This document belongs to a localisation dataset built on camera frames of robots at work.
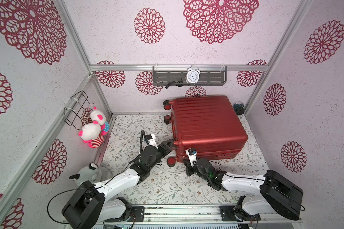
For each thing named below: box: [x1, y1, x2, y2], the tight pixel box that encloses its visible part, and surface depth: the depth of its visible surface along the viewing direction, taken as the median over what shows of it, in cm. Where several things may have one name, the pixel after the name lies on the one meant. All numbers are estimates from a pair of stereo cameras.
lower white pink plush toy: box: [77, 120, 104, 149], surface depth 87 cm
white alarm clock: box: [185, 64, 201, 84], surface depth 92 cm
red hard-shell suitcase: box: [171, 95, 248, 162], surface depth 85 cm
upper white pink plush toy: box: [90, 106, 110, 136], surface depth 95 cm
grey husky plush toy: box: [69, 162, 113, 186], surface depth 70 cm
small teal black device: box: [233, 101, 245, 115], surface depth 120 cm
